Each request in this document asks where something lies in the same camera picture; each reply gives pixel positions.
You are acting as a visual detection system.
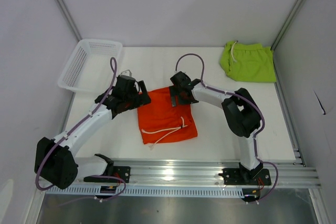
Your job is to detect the aluminium frame post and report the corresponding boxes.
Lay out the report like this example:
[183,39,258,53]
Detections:
[271,0,306,51]
[54,0,82,41]

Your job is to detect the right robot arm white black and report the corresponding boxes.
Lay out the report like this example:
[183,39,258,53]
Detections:
[169,71,265,184]

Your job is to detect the left aluminium frame post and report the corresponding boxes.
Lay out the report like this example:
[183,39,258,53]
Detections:
[54,0,82,41]

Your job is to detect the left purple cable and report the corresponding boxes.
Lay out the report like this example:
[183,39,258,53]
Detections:
[35,56,127,204]

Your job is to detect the orange shorts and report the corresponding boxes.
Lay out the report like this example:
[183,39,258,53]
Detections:
[137,87,198,146]

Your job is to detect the purple cable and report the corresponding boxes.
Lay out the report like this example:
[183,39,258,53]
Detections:
[175,54,279,205]
[35,56,127,204]

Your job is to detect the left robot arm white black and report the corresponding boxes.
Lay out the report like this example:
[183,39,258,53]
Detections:
[34,75,151,190]

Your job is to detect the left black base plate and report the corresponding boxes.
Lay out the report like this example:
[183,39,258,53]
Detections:
[83,166,131,183]

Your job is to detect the aluminium mounting rail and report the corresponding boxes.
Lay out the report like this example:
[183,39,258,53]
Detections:
[35,158,322,188]

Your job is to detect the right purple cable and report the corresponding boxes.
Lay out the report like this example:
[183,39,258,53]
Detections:
[175,54,279,205]

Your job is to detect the lime green shorts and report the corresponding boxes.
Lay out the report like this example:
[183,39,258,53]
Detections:
[219,41,276,83]

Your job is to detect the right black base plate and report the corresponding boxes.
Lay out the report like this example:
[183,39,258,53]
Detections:
[218,168,272,186]

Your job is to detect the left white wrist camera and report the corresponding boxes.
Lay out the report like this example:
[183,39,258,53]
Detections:
[120,69,132,77]

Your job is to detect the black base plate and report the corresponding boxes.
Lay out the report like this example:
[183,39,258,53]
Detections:
[83,166,131,183]
[218,168,272,186]

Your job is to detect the right aluminium frame post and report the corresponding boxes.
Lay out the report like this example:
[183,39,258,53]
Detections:
[271,0,306,51]

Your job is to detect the white slotted cable duct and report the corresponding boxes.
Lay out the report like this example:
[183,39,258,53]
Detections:
[47,185,244,198]

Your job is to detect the white plastic basket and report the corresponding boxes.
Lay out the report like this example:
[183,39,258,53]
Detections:
[57,39,123,94]

